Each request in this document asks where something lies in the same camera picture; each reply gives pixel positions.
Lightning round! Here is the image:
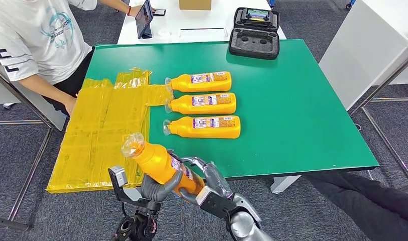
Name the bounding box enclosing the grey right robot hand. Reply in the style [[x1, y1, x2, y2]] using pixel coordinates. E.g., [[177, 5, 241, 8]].
[[167, 150, 235, 205]]

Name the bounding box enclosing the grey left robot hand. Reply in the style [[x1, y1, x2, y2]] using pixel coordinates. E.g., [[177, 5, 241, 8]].
[[140, 170, 185, 203]]

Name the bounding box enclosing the orange detergent bottle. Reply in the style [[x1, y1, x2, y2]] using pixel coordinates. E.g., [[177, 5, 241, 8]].
[[164, 92, 237, 115], [121, 132, 206, 197], [162, 115, 241, 140], [164, 71, 232, 93]]

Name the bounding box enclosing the white table foot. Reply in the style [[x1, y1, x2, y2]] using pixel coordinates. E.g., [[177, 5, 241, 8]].
[[270, 175, 302, 195]]

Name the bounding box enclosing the yellow plastic wrapped board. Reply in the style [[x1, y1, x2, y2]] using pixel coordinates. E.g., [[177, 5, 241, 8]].
[[46, 68, 174, 194]]

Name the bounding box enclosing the white partition panel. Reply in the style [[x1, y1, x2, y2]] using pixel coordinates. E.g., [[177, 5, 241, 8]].
[[0, 50, 68, 132], [319, 0, 408, 111]]

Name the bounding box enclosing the black foam carrying case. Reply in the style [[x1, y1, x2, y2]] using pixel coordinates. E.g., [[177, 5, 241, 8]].
[[228, 7, 280, 61]]

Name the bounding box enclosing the flat white box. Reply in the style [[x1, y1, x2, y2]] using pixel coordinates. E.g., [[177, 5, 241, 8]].
[[179, 27, 227, 38]]

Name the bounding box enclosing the person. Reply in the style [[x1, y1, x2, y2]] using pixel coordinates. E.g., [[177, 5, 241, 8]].
[[0, 0, 145, 117], [303, 171, 408, 241]]

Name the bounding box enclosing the white table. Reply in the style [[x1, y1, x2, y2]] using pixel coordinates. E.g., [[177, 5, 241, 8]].
[[117, 0, 286, 46]]

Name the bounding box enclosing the black remote controller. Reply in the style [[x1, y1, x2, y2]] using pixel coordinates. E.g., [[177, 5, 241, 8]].
[[240, 9, 274, 24]]

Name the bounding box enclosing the black tablet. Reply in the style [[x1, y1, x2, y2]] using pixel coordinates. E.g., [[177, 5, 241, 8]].
[[135, 0, 155, 40]]

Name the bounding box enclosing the cardboard box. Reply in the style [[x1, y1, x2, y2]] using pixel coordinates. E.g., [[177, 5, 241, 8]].
[[178, 0, 212, 11]]

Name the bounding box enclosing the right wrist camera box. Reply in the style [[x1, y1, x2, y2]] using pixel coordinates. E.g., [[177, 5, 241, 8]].
[[195, 186, 237, 220]]

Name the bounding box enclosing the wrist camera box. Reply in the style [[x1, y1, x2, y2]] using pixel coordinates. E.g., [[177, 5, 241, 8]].
[[195, 186, 237, 220], [108, 165, 129, 188]]

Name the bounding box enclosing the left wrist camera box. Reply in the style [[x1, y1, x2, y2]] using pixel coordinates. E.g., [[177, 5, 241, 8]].
[[108, 165, 129, 188]]

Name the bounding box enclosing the steel tube frame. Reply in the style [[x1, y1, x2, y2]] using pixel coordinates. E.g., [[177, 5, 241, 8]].
[[349, 31, 408, 194], [0, 50, 55, 232]]

